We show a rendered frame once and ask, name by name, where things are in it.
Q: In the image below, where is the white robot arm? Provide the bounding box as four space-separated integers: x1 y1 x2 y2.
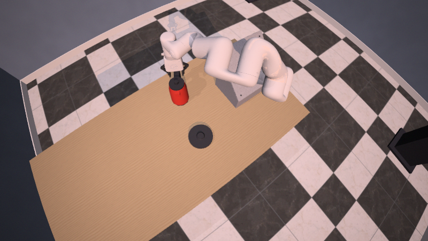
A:
160 32 294 102

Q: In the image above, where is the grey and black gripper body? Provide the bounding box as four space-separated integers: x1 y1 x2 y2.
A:
164 57 184 72

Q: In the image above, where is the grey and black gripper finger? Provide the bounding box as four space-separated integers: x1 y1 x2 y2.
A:
160 64 171 77
182 62 189 76

